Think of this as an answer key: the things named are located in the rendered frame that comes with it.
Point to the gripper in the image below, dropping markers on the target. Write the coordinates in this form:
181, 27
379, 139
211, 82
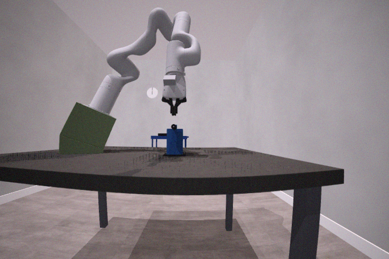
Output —
175, 93

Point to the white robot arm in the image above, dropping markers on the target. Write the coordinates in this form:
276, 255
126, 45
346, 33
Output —
177, 56

